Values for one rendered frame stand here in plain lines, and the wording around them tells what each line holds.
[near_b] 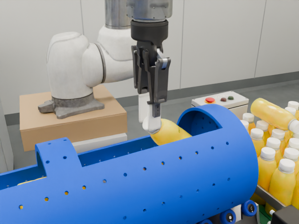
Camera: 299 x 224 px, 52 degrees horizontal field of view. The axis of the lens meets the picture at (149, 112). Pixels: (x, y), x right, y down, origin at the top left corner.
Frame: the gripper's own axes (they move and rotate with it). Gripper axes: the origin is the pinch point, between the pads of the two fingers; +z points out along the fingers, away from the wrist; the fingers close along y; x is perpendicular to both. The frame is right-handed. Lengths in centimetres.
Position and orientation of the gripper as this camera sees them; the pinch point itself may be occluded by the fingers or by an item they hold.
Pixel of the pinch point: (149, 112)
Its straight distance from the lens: 69.4
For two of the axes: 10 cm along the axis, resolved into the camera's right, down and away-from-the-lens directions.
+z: 0.0, 9.0, 4.3
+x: 8.9, -2.0, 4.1
